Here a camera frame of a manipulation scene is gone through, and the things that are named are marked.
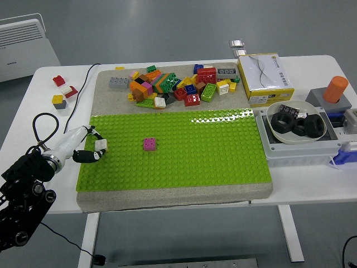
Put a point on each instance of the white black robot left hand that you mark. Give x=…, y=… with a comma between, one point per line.
x=65, y=142

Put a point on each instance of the grey long toy brick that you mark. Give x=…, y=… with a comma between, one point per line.
x=119, y=83

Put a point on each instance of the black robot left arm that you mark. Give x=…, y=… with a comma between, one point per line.
x=22, y=173

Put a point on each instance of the grey sloped toy brick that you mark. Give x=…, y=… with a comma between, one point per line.
x=60, y=105

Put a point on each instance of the red sloped toy brick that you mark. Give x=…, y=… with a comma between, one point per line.
x=73, y=92

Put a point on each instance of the small white toy brick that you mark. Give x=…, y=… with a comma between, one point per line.
x=66, y=89

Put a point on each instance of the brown toy brick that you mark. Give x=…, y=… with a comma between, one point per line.
x=143, y=77
x=199, y=87
x=138, y=94

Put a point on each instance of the magenta toy brick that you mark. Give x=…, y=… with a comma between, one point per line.
x=147, y=88

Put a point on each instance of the white orange toy brick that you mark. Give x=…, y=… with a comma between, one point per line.
x=159, y=102

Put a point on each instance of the dark grey toy brick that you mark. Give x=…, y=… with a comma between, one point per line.
x=169, y=98

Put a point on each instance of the small red toy brick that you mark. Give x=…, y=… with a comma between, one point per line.
x=180, y=93

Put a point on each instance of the green studded baseplate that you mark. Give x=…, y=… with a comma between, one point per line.
x=195, y=156

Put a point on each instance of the glossy red toy brick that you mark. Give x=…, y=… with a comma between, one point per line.
x=192, y=100

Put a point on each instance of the blue toy brick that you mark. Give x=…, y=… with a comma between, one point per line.
x=190, y=88
x=198, y=68

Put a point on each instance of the yellow orange toy brick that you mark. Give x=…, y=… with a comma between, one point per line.
x=194, y=79

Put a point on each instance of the lime green toy brick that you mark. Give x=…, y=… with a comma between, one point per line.
x=208, y=92

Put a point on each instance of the large red toy brick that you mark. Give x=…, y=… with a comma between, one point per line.
x=206, y=74

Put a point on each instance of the flat white toy brick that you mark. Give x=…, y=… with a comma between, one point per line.
x=207, y=66

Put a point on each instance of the white yellow toy brick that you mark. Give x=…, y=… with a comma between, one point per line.
x=222, y=87

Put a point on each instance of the grey three-stud toy brick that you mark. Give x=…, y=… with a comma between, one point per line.
x=226, y=73

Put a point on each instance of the flat green long brick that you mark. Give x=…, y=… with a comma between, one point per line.
x=145, y=103

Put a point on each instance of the white table leg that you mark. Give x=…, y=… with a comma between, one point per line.
x=89, y=237
x=290, y=231

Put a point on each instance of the white panel heater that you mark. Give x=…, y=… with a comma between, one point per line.
x=22, y=47

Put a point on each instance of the small dark green brick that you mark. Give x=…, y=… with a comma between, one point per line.
x=151, y=68
x=236, y=79

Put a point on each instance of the grey-brown mat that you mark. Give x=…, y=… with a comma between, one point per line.
x=167, y=196

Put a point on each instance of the striped green orange brick stack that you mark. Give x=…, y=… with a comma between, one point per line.
x=166, y=83

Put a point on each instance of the silver floor socket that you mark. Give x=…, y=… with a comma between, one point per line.
x=236, y=43
x=240, y=53

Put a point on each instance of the white yellow cardboard box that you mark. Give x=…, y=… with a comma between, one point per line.
x=265, y=75

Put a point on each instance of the large black nut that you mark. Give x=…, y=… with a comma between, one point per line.
x=279, y=127
x=315, y=126

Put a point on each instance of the dark brown packet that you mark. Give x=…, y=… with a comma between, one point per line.
x=288, y=109

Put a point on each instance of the grey plastic junction box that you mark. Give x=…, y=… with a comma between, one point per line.
x=295, y=152

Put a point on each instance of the small black nut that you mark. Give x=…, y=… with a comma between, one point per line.
x=297, y=131

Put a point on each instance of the white bowl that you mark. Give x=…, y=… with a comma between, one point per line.
x=295, y=104

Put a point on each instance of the grey block base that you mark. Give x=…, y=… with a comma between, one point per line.
x=315, y=97

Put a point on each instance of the blue flat plate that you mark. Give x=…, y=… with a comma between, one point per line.
x=337, y=114

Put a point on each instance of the orange cylinder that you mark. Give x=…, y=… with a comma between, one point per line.
x=335, y=88

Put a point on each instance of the blue plastic block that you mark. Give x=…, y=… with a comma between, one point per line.
x=344, y=157

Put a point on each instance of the grey white clamp piece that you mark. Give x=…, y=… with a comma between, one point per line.
x=350, y=118

